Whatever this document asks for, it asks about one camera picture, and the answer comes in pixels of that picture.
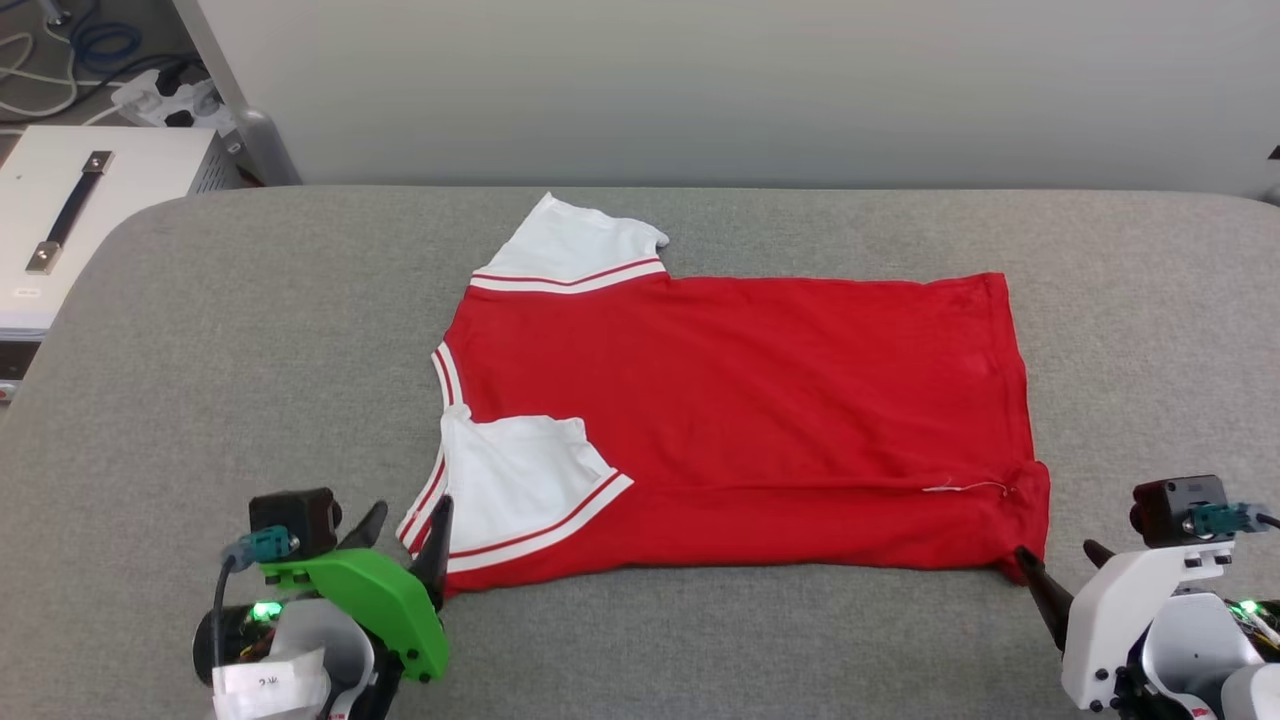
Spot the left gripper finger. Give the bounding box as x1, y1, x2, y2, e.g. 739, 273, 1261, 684
412, 496, 454, 613
345, 501, 388, 551

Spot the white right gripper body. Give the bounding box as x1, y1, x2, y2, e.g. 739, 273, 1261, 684
1062, 548, 1206, 713

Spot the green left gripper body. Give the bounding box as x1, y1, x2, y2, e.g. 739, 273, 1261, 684
260, 548, 451, 684

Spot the red white short-sleeve shirt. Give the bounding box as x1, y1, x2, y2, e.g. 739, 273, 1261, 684
397, 193, 1051, 599

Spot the white equipment case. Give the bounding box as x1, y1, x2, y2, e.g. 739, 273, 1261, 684
0, 125, 241, 401

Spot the white power strip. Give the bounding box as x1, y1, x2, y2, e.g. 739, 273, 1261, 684
110, 68, 236, 136

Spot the teal left camera connector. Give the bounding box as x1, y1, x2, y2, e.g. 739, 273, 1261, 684
225, 527, 299, 567

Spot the teal camera connector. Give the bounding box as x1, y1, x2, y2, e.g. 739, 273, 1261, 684
1190, 503, 1263, 541
225, 527, 299, 567

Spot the teal right camera connector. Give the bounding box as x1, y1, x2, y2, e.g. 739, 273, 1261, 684
1190, 503, 1263, 541

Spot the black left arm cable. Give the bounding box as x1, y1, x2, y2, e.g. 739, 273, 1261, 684
210, 555, 241, 671

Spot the grey metal frame post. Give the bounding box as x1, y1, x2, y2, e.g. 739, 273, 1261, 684
170, 0, 301, 188

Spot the black case handle strap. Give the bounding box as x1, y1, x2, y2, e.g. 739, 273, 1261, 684
25, 150, 114, 276

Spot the white floor cable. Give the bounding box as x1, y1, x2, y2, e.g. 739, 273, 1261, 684
0, 30, 81, 121

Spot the blue coiled cable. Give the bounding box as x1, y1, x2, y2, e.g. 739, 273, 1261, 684
70, 0, 141, 66

